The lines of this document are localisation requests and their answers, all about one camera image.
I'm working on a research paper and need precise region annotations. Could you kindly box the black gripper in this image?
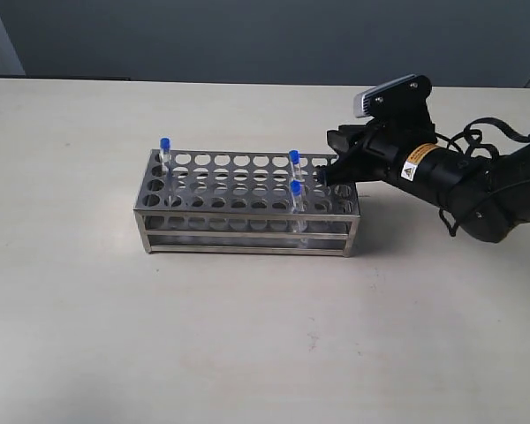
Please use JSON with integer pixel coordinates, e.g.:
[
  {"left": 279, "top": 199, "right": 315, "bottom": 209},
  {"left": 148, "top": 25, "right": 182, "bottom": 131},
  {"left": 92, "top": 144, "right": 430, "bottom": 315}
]
[{"left": 325, "top": 75, "right": 488, "bottom": 208}]

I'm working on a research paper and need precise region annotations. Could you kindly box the stainless steel tube rack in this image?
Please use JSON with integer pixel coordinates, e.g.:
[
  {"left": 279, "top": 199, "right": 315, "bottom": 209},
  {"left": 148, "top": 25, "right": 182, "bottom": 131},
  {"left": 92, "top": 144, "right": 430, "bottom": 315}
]
[{"left": 133, "top": 149, "right": 360, "bottom": 257}]

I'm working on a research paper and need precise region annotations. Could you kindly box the blue-capped tube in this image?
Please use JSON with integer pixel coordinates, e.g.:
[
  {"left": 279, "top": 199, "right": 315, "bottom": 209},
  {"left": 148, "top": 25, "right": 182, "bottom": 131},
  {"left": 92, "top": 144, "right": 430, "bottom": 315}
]
[
  {"left": 314, "top": 165, "right": 326, "bottom": 186},
  {"left": 289, "top": 150, "right": 303, "bottom": 195},
  {"left": 290, "top": 179, "right": 307, "bottom": 234},
  {"left": 159, "top": 137, "right": 174, "bottom": 207}
]

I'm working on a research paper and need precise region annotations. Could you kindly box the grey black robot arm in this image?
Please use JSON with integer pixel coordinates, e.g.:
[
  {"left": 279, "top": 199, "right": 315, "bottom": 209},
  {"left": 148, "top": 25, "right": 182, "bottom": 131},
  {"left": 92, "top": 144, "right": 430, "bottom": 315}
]
[{"left": 315, "top": 74, "right": 530, "bottom": 243}]

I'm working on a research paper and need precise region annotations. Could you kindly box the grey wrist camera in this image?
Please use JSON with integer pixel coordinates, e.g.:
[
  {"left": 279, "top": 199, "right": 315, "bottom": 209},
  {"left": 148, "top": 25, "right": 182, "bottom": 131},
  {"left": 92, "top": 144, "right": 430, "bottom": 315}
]
[{"left": 352, "top": 74, "right": 420, "bottom": 118}]

